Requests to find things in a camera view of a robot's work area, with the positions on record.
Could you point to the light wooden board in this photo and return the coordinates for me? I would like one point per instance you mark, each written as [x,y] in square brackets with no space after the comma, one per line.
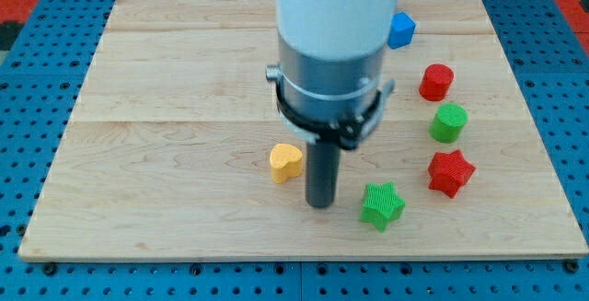
[165,157]

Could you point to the green star block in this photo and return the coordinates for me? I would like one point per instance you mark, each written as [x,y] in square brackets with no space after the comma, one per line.
[381,205]

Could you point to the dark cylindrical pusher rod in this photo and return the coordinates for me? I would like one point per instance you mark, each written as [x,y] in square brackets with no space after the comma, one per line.
[322,168]

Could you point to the red cylinder block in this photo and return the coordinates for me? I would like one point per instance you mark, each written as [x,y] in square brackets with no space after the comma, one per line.
[436,82]

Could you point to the green cylinder block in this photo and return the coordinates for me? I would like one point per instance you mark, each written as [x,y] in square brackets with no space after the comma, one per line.
[448,123]

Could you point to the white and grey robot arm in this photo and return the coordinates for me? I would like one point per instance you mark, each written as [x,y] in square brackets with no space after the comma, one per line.
[330,54]

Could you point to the red star block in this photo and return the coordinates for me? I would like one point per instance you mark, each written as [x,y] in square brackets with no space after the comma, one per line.
[449,172]

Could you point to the yellow heart block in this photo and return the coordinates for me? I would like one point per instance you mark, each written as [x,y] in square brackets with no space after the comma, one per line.
[286,162]

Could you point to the blue cube block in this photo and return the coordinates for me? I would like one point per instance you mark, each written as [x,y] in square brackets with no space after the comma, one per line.
[401,31]

